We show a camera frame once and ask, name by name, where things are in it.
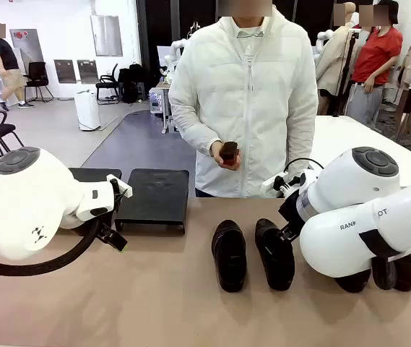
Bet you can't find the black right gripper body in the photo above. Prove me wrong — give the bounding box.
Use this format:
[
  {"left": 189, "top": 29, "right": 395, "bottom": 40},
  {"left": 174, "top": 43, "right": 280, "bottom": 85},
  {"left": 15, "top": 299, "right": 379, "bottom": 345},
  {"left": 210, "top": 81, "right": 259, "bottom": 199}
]
[{"left": 278, "top": 187, "right": 302, "bottom": 228}]

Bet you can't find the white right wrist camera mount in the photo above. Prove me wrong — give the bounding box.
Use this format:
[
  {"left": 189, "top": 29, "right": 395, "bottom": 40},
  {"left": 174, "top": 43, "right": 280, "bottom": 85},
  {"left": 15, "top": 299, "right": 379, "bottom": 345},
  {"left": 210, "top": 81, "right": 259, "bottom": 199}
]
[{"left": 261, "top": 172, "right": 290, "bottom": 199}]

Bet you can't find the tall metal wall panel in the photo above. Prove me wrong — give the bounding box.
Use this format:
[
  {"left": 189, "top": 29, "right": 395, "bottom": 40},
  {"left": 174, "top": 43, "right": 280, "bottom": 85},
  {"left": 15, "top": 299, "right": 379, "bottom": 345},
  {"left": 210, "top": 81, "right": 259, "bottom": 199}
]
[{"left": 90, "top": 14, "right": 124, "bottom": 57}]

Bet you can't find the grey cabinet door red sign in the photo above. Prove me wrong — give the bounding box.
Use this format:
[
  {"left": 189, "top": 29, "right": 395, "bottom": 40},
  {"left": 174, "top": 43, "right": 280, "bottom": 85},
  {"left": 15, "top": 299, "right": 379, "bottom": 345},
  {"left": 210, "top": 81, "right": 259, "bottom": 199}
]
[{"left": 9, "top": 28, "right": 46, "bottom": 64}]

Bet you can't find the cart with lit computer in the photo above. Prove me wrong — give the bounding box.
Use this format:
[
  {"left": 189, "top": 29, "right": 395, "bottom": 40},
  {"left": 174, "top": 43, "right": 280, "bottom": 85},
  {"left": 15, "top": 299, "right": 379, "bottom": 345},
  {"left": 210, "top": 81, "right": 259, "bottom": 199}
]
[{"left": 149, "top": 81, "right": 172, "bottom": 134}]

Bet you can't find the person in red shirt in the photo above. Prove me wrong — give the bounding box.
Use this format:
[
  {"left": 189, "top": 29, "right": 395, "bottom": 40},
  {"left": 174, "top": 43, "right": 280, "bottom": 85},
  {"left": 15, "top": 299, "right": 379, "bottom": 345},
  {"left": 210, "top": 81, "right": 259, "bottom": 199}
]
[{"left": 345, "top": 0, "right": 404, "bottom": 127}]

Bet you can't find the person in white jacket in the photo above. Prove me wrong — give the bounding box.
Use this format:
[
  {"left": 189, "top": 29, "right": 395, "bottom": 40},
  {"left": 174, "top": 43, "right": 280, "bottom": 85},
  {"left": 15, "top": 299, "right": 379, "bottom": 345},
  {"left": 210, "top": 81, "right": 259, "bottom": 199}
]
[{"left": 168, "top": 0, "right": 320, "bottom": 199}]

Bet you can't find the person's right hand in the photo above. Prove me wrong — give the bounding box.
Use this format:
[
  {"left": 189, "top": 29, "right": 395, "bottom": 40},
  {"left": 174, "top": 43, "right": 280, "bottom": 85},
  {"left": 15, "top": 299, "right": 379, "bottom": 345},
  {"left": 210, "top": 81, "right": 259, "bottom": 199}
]
[{"left": 209, "top": 140, "right": 243, "bottom": 170}]

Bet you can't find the person's left forearm white sleeve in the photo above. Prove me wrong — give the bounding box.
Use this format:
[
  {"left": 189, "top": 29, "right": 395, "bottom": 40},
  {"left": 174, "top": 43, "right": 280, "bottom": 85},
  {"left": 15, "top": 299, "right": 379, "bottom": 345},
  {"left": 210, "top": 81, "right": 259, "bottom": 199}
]
[{"left": 284, "top": 108, "right": 318, "bottom": 171}]

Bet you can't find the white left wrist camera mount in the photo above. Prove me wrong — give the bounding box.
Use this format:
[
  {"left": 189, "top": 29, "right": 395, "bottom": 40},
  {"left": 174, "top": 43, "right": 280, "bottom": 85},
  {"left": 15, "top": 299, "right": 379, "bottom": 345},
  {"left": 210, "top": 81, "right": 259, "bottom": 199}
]
[{"left": 106, "top": 174, "right": 134, "bottom": 199}]

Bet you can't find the black tripod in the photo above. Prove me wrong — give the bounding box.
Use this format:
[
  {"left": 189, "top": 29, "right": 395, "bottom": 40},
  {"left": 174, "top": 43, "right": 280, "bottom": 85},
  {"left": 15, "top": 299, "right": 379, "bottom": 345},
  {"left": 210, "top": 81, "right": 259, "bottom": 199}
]
[{"left": 334, "top": 28, "right": 360, "bottom": 117}]

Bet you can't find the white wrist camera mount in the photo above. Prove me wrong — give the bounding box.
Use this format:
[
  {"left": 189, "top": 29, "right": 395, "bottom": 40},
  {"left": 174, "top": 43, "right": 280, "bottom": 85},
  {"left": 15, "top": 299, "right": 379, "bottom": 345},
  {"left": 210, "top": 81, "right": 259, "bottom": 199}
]
[
  {"left": 106, "top": 174, "right": 134, "bottom": 199},
  {"left": 261, "top": 172, "right": 290, "bottom": 199}
]

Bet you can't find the black visitor chair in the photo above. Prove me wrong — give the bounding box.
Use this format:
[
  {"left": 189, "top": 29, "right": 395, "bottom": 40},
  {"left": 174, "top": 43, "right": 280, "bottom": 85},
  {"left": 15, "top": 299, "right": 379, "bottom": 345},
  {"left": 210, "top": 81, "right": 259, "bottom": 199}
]
[{"left": 95, "top": 63, "right": 125, "bottom": 106}]

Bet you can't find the white air purifier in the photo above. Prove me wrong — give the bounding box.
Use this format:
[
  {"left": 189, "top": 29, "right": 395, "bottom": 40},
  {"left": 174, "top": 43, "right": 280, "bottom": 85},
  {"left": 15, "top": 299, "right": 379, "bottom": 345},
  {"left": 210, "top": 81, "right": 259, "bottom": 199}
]
[{"left": 74, "top": 90, "right": 101, "bottom": 132}]

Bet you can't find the pile of black bags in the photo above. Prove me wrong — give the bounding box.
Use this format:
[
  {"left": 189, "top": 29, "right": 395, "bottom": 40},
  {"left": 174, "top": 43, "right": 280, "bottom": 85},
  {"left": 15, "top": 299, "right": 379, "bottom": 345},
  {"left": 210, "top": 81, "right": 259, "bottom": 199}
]
[{"left": 118, "top": 63, "right": 147, "bottom": 104}]

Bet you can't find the man in khaki shorts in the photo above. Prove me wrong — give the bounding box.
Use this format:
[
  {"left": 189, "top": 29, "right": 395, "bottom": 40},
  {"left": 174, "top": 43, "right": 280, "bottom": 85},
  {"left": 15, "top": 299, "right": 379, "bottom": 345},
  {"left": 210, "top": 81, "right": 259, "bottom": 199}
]
[{"left": 0, "top": 22, "right": 35, "bottom": 112}]

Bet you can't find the brown shoe brush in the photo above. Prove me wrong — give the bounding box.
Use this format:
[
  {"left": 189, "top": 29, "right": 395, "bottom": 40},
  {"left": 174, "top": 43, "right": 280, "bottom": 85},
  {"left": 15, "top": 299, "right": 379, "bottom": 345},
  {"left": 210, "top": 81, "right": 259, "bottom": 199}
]
[{"left": 220, "top": 142, "right": 241, "bottom": 166}]

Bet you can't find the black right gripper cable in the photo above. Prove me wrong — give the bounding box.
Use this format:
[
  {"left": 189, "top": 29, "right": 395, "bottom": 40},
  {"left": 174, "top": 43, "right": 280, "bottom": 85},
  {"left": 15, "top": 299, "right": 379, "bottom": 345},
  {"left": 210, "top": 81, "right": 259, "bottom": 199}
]
[{"left": 283, "top": 157, "right": 324, "bottom": 179}]

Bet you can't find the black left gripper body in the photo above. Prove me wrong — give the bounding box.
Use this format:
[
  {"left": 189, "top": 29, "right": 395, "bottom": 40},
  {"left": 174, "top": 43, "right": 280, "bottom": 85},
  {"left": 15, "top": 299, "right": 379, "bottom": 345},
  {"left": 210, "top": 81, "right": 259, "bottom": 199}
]
[{"left": 98, "top": 179, "right": 127, "bottom": 233}]

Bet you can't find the person's right forearm white sleeve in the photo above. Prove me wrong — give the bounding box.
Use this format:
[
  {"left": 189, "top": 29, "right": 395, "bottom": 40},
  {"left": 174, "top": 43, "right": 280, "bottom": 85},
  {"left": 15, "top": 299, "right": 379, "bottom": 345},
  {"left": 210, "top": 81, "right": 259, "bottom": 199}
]
[{"left": 168, "top": 104, "right": 224, "bottom": 158}]

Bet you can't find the black office chair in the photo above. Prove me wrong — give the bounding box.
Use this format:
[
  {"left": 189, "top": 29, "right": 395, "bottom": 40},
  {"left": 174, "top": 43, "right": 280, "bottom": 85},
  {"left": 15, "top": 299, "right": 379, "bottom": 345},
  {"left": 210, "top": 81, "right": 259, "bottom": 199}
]
[{"left": 22, "top": 61, "right": 54, "bottom": 103}]

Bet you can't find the small metal wall plate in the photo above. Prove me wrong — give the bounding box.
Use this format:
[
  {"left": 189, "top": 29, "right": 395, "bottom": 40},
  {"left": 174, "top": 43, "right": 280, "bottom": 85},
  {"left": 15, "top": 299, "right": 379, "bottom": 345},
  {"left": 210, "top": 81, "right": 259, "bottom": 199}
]
[
  {"left": 77, "top": 59, "right": 100, "bottom": 85},
  {"left": 53, "top": 59, "right": 78, "bottom": 84}
]

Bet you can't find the white monitor screen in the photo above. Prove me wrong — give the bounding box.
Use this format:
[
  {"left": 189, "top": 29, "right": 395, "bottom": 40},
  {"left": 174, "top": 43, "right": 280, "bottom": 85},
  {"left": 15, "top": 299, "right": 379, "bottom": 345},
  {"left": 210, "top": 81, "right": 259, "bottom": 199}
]
[{"left": 157, "top": 46, "right": 177, "bottom": 68}]

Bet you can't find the white table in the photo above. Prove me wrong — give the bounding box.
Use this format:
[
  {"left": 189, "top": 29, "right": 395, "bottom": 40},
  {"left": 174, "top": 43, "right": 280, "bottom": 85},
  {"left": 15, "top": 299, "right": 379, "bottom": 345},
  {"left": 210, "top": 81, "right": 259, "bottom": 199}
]
[{"left": 309, "top": 115, "right": 411, "bottom": 189}]

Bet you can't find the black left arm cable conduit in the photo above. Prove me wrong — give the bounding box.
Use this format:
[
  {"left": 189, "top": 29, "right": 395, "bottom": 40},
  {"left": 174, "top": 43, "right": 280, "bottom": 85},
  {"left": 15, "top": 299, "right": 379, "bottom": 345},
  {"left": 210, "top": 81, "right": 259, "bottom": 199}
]
[{"left": 0, "top": 216, "right": 102, "bottom": 278}]

